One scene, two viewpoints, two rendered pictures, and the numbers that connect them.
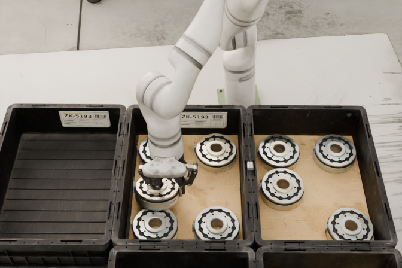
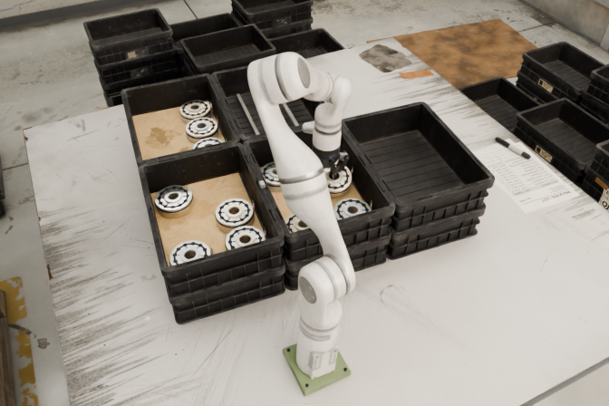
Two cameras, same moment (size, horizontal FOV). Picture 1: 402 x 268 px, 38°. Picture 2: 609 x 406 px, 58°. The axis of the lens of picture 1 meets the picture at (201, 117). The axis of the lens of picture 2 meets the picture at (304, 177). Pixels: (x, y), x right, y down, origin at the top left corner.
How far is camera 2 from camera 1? 1.89 m
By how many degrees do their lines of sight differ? 88
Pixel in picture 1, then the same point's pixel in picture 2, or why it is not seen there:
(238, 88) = not seen: hidden behind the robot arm
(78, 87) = (508, 325)
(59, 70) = (551, 341)
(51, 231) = (393, 152)
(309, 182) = (212, 235)
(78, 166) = (412, 194)
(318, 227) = (199, 203)
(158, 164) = not seen: hidden behind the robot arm
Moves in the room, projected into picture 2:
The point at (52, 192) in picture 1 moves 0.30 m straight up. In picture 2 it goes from (414, 172) to (430, 87)
